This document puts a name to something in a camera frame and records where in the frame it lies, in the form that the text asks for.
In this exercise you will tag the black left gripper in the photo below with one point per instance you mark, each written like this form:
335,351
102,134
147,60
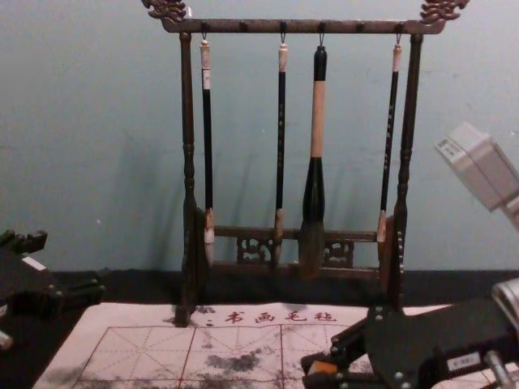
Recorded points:
28,283

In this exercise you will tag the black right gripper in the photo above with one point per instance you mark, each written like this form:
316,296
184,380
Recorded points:
430,344

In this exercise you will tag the black table cloth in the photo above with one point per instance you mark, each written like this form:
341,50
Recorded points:
134,287

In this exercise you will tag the white felt mat red grid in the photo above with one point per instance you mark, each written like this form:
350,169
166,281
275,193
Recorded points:
142,324

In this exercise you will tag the dark wooden brush rack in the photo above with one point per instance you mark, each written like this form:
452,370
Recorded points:
186,121

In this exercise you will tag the black brush long white cap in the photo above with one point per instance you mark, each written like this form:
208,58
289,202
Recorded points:
207,142

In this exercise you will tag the thin black calligraphy brush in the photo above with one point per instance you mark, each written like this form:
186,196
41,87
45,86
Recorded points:
391,121
281,142

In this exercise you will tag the large tan black calligraphy brush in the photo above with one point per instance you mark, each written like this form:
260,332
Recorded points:
317,121

